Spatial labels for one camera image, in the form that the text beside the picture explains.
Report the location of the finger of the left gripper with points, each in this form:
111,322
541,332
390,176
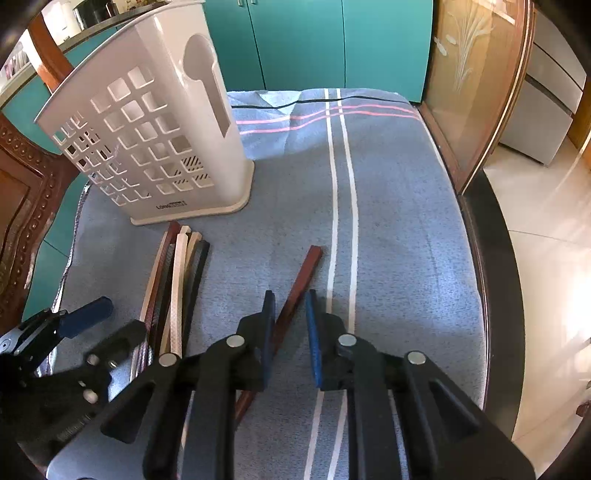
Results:
85,317
116,348

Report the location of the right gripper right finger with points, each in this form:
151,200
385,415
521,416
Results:
331,347

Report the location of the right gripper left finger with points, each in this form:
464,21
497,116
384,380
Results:
255,357

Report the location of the reddish brown chopstick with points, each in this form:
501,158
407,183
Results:
283,322

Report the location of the beige textured chopstick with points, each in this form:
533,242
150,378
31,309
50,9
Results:
174,317

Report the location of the black chopstick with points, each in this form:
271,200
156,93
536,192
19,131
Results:
194,284

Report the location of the blue striped cloth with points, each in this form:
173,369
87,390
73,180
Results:
355,172

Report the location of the dark brown chopstick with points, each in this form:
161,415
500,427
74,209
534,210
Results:
161,306

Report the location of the carved wooden chair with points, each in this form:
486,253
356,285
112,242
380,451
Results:
33,183

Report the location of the white plastic utensil holder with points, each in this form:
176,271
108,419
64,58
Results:
147,119

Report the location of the wood framed glass door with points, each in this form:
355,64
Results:
477,66

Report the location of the grey drawer unit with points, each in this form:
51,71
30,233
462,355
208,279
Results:
549,97

